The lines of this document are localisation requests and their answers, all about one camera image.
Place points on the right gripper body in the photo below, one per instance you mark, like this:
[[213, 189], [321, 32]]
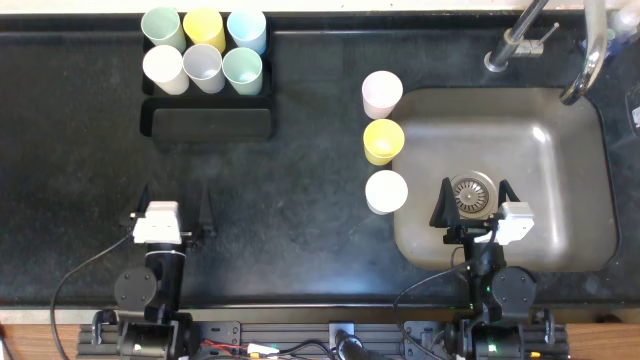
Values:
[[462, 234]]

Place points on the blue soap bottle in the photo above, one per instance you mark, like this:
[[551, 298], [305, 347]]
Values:
[[618, 44]]

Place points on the mounting rail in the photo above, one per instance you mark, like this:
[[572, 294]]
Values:
[[300, 340]]

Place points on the grey cup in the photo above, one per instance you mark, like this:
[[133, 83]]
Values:
[[202, 65]]

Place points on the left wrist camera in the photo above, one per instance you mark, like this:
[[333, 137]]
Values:
[[157, 222]]

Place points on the green cup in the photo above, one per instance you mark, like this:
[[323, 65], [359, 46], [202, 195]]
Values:
[[161, 26], [242, 67]]

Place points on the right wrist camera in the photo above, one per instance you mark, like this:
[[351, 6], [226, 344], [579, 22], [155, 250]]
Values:
[[512, 222]]

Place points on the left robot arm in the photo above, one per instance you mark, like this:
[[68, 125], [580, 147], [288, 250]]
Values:
[[165, 272]]

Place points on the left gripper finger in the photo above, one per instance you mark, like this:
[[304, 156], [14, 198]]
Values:
[[207, 215]]

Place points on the blue cup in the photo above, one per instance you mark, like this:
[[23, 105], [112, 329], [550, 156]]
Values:
[[247, 27]]

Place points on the white cup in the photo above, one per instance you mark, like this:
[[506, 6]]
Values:
[[386, 191], [162, 67]]

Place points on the steel sink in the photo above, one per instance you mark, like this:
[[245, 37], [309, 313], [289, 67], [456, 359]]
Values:
[[545, 165]]

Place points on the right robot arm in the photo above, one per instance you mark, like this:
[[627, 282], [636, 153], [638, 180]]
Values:
[[505, 290]]

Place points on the black tray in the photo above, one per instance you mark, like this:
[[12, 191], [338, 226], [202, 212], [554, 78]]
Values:
[[210, 122]]

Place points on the yellow cup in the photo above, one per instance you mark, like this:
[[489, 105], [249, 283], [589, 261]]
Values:
[[204, 26], [383, 140]]

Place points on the steel tap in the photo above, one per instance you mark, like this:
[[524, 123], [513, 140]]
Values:
[[592, 55]]

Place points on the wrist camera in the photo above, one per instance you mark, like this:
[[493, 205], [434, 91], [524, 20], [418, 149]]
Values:
[[512, 222], [157, 222]]

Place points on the pink cup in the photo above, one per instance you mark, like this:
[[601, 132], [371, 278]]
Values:
[[382, 91]]

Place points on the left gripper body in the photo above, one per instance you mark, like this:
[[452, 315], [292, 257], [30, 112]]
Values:
[[191, 236]]

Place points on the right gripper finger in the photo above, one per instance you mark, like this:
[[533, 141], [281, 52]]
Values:
[[446, 207], [507, 192]]

